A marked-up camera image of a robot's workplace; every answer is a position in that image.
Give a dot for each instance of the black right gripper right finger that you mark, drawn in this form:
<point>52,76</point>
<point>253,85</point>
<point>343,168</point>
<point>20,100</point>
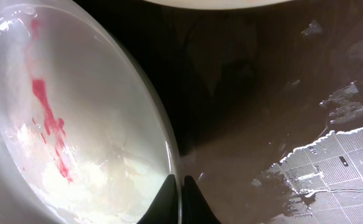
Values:
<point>195,209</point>

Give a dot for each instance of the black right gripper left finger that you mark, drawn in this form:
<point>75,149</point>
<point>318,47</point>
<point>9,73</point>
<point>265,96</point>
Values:
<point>164,208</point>

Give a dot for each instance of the white plate red stain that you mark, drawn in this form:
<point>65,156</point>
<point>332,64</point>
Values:
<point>83,137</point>

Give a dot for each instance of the large brown tray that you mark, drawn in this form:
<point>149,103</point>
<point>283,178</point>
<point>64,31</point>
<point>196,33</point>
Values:
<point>266,103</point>

